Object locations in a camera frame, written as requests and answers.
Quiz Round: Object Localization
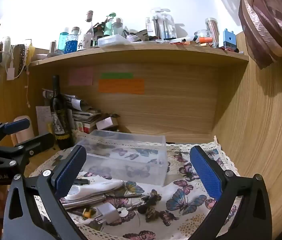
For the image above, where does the small cardboard box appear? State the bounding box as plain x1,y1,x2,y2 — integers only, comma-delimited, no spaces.
95,114,120,132

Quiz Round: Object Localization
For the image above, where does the yellow and black small cap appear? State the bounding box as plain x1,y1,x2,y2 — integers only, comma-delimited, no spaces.
82,207,97,219

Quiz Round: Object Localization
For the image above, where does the orange sticky note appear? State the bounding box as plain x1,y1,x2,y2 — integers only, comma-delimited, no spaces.
98,79,145,95

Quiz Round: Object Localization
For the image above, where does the stack of books and magazines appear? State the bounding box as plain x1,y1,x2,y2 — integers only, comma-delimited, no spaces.
42,87,101,134

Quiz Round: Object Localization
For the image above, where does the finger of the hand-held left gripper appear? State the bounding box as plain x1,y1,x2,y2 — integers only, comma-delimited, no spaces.
18,132,55,156
0,118,30,147

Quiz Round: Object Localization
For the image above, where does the round glass jar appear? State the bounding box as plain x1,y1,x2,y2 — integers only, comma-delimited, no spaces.
194,30,212,42

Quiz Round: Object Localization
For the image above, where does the white lace ribbon roll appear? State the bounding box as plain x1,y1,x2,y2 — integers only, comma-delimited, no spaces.
0,36,12,67

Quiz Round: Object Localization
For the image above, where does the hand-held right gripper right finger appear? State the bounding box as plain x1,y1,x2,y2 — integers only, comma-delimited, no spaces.
188,145,273,240

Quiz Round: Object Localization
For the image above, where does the clear grey capped bottle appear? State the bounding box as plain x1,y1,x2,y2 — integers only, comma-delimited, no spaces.
112,17,124,35

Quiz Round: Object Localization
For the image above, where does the green capped bottle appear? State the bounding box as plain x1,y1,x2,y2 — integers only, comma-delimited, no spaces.
103,12,116,37

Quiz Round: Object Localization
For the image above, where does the black lace ribbon roll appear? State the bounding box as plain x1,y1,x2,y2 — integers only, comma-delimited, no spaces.
13,44,29,78

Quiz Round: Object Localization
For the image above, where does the pink hanging cloth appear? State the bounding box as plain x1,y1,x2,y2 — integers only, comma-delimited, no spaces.
201,0,282,70

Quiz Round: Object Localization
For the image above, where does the beige cylindrical cup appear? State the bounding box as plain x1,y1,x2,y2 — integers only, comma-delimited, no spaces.
11,116,35,148

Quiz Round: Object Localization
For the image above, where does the wooden desk shelf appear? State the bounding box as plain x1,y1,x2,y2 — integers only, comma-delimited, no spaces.
28,42,250,143

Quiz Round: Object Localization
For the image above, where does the clear plastic storage box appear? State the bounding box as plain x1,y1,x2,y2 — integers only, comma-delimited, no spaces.
75,129,169,187

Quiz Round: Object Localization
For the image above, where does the clear bottle with cork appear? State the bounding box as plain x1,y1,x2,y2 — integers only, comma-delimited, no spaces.
85,10,94,45

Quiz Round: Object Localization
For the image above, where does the dark wine bottle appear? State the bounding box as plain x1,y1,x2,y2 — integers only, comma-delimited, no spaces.
50,75,74,150

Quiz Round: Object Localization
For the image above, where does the glass jar of pink sticks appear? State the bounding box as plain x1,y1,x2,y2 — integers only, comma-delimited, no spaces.
205,17,219,48

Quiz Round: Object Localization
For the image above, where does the white flat lidded box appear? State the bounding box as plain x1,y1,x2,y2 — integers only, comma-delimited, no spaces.
98,35,129,48

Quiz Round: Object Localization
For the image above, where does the butterfly printed lace cloth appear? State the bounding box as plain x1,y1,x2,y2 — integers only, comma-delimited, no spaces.
28,136,243,240

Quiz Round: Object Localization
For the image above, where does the teal liquid bottle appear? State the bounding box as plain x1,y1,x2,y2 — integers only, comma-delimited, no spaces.
57,27,70,53

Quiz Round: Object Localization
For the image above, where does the white plug adapter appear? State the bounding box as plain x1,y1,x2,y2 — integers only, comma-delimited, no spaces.
95,202,123,227

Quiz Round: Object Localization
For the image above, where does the dark bow hair clip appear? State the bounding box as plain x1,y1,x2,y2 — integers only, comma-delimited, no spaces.
137,205,161,222
141,189,163,207

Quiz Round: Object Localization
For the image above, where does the white paper note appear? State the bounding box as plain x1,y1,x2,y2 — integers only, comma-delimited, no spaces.
36,106,52,135

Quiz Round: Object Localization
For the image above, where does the green sticky note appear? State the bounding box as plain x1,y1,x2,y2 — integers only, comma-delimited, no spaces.
101,72,133,79

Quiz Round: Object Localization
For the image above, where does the pink sticky note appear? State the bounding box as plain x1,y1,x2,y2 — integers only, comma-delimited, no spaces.
68,67,93,86

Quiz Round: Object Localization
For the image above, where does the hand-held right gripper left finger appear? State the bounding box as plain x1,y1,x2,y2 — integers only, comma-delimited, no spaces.
3,144,88,240

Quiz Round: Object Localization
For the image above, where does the clear brush set package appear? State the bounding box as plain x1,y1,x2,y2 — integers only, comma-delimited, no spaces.
146,8,177,40

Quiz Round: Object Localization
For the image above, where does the bottle of blue beads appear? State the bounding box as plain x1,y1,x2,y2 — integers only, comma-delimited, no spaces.
65,27,79,53

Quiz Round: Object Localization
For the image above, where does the white plastic comb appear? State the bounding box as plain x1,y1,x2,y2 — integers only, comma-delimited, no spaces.
64,179,124,201

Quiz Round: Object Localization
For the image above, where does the blue plastic block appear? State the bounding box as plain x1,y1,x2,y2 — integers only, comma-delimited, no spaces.
223,29,237,49

